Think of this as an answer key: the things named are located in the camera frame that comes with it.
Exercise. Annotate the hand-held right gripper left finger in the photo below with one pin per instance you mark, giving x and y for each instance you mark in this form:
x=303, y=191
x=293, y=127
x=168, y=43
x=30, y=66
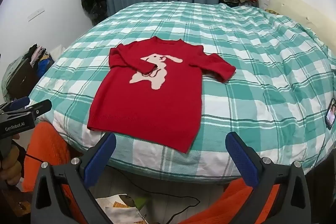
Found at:
x=101, y=158

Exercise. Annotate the red rabbit-print sweater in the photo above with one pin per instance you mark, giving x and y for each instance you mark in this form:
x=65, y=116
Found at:
x=157, y=108

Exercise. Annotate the papers on floor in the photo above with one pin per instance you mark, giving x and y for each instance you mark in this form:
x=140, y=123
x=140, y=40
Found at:
x=118, y=207

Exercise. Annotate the beige headboard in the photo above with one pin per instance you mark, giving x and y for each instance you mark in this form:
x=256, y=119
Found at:
x=296, y=8

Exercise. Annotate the person's left hand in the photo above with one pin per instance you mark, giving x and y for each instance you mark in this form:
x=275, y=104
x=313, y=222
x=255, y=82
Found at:
x=10, y=167

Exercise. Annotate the mixed clothes heap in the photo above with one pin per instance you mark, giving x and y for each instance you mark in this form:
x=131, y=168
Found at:
x=42, y=58

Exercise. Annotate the teal checked blanket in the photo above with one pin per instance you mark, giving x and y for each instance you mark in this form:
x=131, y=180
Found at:
x=262, y=82

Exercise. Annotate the person's orange pants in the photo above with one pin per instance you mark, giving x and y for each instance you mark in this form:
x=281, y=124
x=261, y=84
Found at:
x=50, y=145

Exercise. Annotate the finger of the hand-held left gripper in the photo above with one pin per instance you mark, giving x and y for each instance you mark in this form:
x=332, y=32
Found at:
x=19, y=102
x=39, y=109

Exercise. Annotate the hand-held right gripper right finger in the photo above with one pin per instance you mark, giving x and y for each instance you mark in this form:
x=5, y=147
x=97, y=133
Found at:
x=242, y=161

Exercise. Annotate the smartphone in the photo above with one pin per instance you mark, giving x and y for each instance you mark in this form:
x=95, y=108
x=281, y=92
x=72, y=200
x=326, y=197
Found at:
x=331, y=115

